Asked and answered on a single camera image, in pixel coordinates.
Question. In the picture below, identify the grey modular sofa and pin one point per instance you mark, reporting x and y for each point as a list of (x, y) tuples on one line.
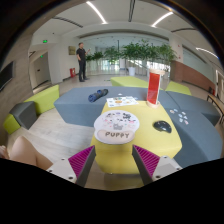
[(194, 118)]

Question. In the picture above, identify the printed paper sheet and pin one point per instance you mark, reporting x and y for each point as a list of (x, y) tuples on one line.
[(121, 101)]

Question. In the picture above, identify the round puppy mouse pad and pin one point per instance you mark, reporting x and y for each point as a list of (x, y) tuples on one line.
[(116, 127)]

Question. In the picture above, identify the rolled dark blue cloth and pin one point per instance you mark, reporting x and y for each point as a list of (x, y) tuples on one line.
[(95, 96)]

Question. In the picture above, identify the yellow-green table block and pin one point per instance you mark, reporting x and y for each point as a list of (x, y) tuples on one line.
[(117, 159)]

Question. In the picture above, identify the black computer mouse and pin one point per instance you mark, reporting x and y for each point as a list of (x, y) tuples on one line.
[(162, 126)]

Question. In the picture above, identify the person's bare forearm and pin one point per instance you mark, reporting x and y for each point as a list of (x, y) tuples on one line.
[(23, 151)]

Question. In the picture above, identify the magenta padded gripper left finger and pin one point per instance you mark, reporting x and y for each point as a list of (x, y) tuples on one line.
[(76, 168)]

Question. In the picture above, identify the man in black clothes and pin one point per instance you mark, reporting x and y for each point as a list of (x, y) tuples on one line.
[(81, 56)]

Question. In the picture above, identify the green and grey side bench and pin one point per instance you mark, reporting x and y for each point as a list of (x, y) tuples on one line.
[(25, 114)]

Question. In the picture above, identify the wall mounted black screen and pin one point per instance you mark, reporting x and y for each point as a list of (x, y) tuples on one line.
[(6, 75)]

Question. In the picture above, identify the red fire extinguisher box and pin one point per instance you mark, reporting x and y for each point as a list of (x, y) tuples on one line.
[(72, 72)]

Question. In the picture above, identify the potted green plants row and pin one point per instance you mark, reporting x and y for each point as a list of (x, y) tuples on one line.
[(156, 57)]

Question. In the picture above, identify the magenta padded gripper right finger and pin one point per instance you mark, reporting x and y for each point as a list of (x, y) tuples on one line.
[(151, 166)]

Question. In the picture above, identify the yellow-green ottoman far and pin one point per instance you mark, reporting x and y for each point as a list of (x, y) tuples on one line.
[(128, 81)]

